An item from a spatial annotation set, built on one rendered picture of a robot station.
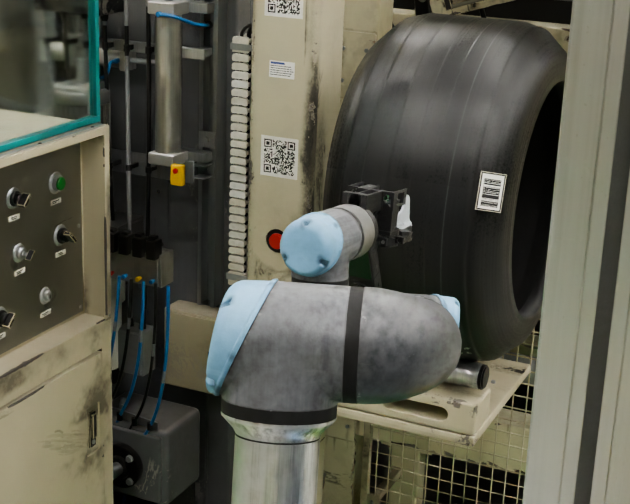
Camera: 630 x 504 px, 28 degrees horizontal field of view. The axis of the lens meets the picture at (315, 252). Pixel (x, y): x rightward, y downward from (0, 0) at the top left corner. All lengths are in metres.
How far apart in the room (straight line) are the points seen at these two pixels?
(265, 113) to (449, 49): 0.39
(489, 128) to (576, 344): 1.27
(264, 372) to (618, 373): 0.55
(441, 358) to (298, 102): 1.08
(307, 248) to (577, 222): 0.91
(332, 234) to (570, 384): 0.88
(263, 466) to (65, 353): 1.12
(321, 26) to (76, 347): 0.73
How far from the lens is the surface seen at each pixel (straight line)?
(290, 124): 2.26
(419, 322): 1.21
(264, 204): 2.32
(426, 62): 2.05
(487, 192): 1.95
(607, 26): 0.67
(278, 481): 1.24
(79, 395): 2.37
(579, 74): 0.67
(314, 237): 1.56
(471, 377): 2.18
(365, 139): 2.00
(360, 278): 1.77
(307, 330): 1.19
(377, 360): 1.19
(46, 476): 2.35
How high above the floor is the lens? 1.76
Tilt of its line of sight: 18 degrees down
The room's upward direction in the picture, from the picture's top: 2 degrees clockwise
